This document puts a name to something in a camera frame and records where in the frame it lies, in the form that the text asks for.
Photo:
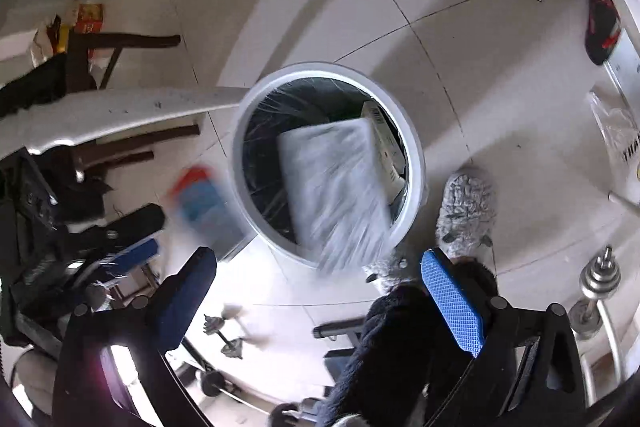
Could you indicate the white table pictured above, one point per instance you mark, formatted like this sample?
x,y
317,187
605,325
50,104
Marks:
x,y
125,109

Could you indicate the black and red shoe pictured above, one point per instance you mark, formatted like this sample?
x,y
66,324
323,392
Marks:
x,y
602,27

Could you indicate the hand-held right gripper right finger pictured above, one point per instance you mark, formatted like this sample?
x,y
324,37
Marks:
x,y
452,302

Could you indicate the white cardboard box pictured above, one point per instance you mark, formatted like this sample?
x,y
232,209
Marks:
x,y
386,142

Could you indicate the white round trash bin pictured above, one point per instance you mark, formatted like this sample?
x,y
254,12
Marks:
x,y
327,159

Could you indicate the red and blue packet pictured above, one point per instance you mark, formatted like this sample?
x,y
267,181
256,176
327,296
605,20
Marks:
x,y
207,212

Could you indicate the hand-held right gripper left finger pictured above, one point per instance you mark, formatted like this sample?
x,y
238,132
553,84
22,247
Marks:
x,y
187,292

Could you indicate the large metal dumbbell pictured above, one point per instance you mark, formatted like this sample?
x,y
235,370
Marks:
x,y
595,292

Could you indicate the clear plastic bag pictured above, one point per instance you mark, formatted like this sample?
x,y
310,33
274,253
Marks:
x,y
614,127

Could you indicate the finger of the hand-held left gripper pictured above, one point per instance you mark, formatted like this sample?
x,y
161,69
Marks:
x,y
136,254
131,222

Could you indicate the dark wooden chair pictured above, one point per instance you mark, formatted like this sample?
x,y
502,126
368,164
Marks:
x,y
105,57

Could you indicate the grey fuzzy slipper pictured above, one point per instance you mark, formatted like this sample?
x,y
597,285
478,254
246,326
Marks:
x,y
384,268
465,207

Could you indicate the small dark dumbbell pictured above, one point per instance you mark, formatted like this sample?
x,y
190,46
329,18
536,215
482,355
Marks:
x,y
227,334

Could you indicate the white plastic packet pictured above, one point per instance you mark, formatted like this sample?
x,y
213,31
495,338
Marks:
x,y
337,192

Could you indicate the red cardboard box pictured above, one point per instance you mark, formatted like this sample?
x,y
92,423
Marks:
x,y
90,19

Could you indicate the black exercise equipment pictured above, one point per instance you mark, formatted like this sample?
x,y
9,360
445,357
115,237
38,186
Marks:
x,y
330,342

